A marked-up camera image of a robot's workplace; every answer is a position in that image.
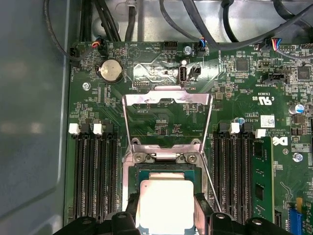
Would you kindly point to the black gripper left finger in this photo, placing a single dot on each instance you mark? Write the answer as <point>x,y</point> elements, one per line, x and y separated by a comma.
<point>110,225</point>

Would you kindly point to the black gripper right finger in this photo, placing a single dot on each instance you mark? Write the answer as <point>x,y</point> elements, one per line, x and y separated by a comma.
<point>232,227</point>

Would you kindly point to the silver CPU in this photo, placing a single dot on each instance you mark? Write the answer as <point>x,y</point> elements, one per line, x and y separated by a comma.
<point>166,205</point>

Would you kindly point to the metal socket cover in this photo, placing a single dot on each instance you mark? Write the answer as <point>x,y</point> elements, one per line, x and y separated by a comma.
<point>151,96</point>

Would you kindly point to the CPU socket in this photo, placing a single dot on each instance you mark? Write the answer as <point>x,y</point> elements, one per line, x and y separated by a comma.
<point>128,176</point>

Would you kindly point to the green RAM stick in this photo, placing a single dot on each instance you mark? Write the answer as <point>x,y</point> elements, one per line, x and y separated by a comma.
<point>262,171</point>

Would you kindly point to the green motherboard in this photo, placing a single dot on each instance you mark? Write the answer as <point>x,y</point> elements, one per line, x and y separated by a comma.
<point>83,107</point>

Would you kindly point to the black PC case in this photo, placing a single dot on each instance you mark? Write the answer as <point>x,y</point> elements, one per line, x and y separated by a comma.
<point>29,98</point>

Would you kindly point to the silver coin battery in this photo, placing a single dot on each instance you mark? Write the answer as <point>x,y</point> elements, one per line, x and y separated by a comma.
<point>111,71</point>

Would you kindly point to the silver USB port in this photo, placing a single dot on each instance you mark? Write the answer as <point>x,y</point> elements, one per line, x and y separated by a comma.
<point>183,74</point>

